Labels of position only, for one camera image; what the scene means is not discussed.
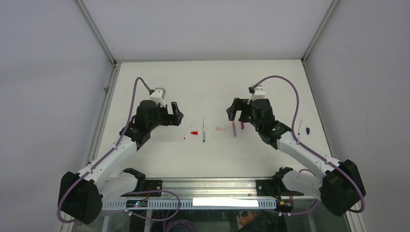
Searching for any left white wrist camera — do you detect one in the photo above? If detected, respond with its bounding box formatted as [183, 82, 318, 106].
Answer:
[150, 87, 166, 108]

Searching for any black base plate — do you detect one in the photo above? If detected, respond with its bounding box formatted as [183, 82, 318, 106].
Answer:
[255, 179, 291, 198]
[111, 179, 162, 197]

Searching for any purple cable coil below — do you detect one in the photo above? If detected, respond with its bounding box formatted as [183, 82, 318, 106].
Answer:
[163, 219, 198, 232]

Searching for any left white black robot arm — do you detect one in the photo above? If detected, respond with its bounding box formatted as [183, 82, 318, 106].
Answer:
[57, 100, 184, 224]

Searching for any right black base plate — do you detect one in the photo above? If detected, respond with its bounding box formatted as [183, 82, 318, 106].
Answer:
[255, 179, 291, 198]

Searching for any orange object under table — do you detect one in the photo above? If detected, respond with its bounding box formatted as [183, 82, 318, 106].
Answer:
[237, 210, 259, 226]

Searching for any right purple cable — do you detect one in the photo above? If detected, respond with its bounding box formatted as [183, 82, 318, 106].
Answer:
[252, 75, 366, 214]

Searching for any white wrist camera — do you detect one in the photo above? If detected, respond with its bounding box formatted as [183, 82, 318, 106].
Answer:
[150, 87, 166, 108]
[247, 85, 266, 104]

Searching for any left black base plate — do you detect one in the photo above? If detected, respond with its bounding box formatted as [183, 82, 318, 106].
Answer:
[111, 179, 162, 197]

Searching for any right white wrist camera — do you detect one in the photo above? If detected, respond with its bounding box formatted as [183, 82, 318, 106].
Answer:
[247, 85, 266, 104]

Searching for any white slotted cable duct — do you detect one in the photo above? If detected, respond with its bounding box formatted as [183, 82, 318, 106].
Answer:
[102, 198, 277, 211]

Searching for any pink purple pen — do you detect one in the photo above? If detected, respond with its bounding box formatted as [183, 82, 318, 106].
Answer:
[232, 121, 237, 138]

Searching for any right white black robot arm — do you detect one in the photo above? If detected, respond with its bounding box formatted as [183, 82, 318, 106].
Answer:
[226, 98, 366, 216]

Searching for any aluminium mounting rail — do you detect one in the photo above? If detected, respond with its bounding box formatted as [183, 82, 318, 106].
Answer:
[67, 177, 356, 201]

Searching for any purple cable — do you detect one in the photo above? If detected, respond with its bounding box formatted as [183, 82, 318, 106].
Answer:
[57, 76, 151, 224]
[252, 75, 366, 214]

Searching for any white pen blue tip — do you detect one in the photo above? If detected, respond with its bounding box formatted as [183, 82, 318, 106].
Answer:
[297, 120, 303, 135]

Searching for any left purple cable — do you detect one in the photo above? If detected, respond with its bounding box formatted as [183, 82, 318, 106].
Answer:
[57, 76, 151, 224]

